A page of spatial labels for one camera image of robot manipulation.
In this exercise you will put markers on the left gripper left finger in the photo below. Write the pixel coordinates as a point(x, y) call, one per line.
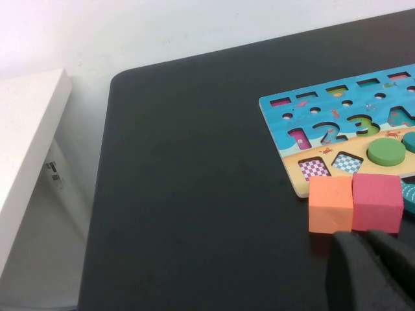
point(353, 278)

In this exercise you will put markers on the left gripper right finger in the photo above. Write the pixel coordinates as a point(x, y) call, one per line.
point(400, 269)

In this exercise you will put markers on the teal wooden fish piece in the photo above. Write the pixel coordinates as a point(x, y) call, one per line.
point(409, 196)

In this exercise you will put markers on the green circle piece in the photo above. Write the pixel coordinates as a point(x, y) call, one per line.
point(387, 150)

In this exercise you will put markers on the teal heart piece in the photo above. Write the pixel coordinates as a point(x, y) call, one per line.
point(410, 140)

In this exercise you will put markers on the colourful wooden number puzzle board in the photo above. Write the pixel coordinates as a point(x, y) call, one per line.
point(356, 133)

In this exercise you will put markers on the pink wooden cube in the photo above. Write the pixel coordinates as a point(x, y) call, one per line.
point(377, 201)

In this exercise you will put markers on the orange foam cube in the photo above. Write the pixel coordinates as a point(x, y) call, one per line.
point(330, 204)

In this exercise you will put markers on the barcode sticker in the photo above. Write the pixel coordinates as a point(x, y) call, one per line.
point(54, 175)

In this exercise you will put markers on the white side table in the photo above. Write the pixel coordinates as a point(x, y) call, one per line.
point(26, 113)

